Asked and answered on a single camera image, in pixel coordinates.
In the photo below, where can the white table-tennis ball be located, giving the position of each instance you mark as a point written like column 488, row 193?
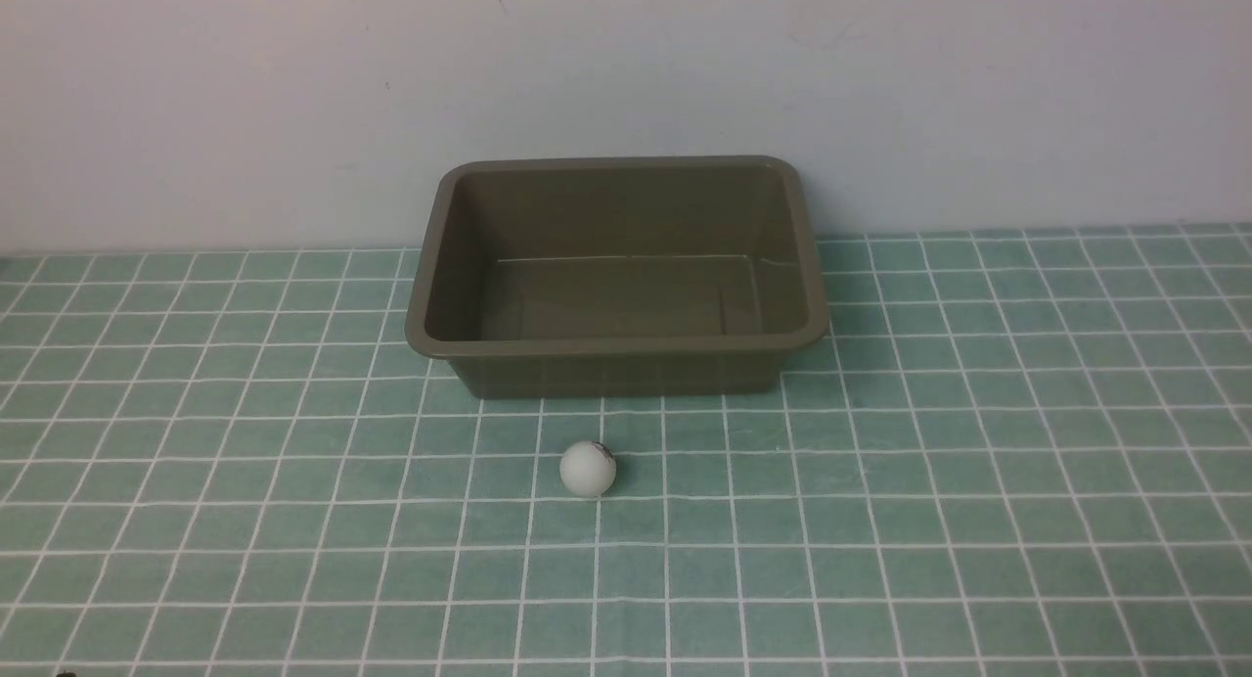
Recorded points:
column 587, row 469

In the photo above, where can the olive green plastic bin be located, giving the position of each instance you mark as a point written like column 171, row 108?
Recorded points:
column 563, row 278

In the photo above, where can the green checkered tablecloth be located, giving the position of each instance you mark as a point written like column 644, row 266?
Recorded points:
column 1018, row 453

